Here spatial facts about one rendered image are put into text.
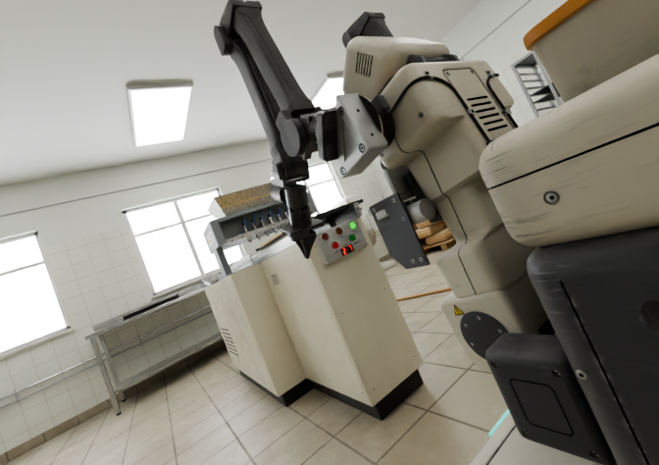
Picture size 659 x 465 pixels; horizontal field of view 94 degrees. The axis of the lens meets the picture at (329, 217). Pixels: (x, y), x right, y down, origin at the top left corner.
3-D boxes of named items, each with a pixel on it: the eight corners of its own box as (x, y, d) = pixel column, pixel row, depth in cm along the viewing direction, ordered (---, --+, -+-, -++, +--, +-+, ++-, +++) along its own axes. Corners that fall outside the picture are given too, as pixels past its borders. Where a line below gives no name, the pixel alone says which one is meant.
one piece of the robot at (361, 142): (389, 144, 52) (358, 91, 54) (368, 149, 49) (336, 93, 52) (361, 174, 60) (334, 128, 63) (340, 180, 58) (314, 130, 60)
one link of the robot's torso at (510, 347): (683, 382, 52) (615, 246, 54) (639, 518, 37) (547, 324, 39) (525, 362, 75) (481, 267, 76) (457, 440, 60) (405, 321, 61)
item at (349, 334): (310, 391, 186) (255, 254, 192) (353, 361, 204) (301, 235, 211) (380, 428, 126) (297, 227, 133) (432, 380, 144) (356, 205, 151)
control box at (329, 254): (324, 265, 135) (311, 235, 136) (364, 245, 148) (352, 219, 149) (328, 264, 132) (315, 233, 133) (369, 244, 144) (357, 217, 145)
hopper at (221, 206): (214, 229, 214) (207, 210, 215) (284, 206, 244) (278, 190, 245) (221, 218, 190) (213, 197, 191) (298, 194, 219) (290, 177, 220)
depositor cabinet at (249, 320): (236, 375, 283) (203, 289, 289) (302, 335, 321) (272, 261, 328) (283, 412, 175) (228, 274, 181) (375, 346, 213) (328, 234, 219)
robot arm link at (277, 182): (277, 164, 73) (307, 157, 78) (257, 162, 82) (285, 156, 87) (285, 212, 77) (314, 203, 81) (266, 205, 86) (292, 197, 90)
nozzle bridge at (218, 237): (220, 280, 209) (202, 233, 212) (308, 243, 247) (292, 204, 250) (228, 274, 181) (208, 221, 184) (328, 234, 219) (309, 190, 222)
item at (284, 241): (225, 281, 300) (222, 274, 300) (228, 280, 302) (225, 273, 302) (307, 236, 130) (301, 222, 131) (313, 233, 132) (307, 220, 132)
